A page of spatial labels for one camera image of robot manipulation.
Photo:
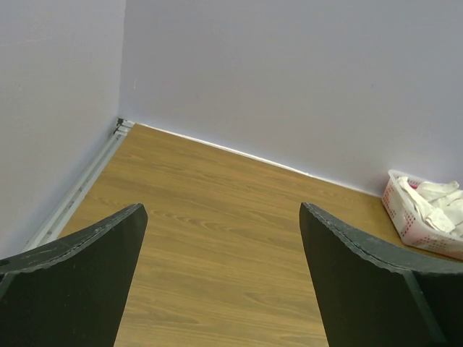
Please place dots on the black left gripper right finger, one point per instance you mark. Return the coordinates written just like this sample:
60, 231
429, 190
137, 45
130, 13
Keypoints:
374, 293

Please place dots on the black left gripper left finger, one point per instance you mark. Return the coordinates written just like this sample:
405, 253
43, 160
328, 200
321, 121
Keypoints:
73, 291

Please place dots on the white t shirt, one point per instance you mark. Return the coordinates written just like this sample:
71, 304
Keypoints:
438, 205

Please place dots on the white plastic laundry basket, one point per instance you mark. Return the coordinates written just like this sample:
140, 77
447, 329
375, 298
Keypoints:
412, 230

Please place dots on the aluminium left table rail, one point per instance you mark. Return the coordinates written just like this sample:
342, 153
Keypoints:
54, 224

